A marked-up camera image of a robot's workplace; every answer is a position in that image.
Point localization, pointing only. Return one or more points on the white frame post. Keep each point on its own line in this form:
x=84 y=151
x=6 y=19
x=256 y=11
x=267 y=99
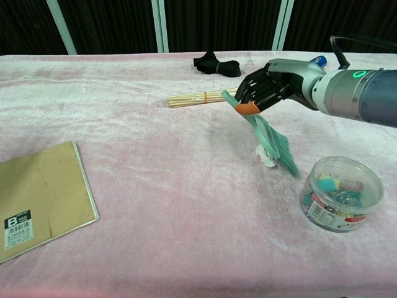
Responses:
x=161 y=25
x=281 y=28
x=63 y=29

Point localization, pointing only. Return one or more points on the clear jar of binder clips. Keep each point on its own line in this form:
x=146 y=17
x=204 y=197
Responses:
x=341 y=198

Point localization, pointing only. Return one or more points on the pink plush table cloth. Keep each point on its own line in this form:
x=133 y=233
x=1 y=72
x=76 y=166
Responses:
x=186 y=186

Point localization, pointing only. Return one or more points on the black curtain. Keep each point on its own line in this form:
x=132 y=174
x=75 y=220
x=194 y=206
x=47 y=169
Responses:
x=114 y=25

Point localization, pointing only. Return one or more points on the blue white toothpaste tube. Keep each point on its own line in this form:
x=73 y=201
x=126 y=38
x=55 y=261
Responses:
x=319 y=61

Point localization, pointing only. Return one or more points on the bundle of wooden sticks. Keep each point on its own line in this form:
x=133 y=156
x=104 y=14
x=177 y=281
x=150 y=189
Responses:
x=195 y=99

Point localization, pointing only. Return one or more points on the white paper ball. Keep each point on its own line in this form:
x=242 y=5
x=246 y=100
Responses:
x=267 y=161

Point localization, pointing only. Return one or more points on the brown kraft notebook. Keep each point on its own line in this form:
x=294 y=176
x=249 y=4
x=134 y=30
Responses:
x=43 y=192

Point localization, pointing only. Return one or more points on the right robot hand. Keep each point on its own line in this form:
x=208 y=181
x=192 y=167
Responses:
x=279 y=83

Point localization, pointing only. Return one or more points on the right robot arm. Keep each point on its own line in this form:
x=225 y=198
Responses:
x=356 y=93

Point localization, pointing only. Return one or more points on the small teal broom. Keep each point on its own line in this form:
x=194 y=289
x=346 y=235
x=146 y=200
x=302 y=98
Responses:
x=263 y=130

